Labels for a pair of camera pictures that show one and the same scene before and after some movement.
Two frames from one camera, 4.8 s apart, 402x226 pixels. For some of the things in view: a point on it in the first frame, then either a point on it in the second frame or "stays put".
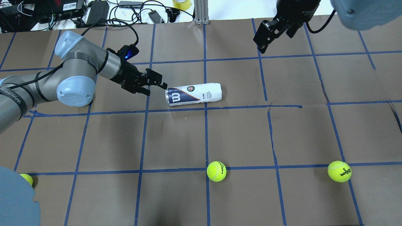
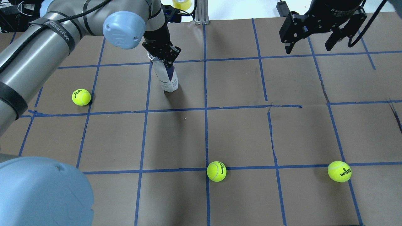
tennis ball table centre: [216, 171] stays put
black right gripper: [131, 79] -> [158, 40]
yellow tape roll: [183, 5] stays put
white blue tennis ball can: [193, 94] -> [166, 74]
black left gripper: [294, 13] -> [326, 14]
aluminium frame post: [201, 12] stays put
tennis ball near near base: [339, 171] stays put
